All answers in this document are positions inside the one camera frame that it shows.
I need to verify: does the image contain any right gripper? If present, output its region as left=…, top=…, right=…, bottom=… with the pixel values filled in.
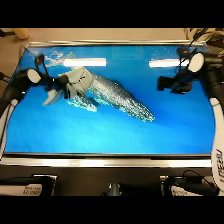
left=156, top=75, right=188, bottom=95

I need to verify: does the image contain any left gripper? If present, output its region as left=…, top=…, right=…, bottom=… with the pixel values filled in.
left=49, top=76, right=71, bottom=99

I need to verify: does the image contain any grey garment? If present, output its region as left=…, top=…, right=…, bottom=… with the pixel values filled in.
left=61, top=66, right=96, bottom=100

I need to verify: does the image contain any black cable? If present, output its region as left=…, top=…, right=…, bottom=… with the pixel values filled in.
left=182, top=168, right=216, bottom=188

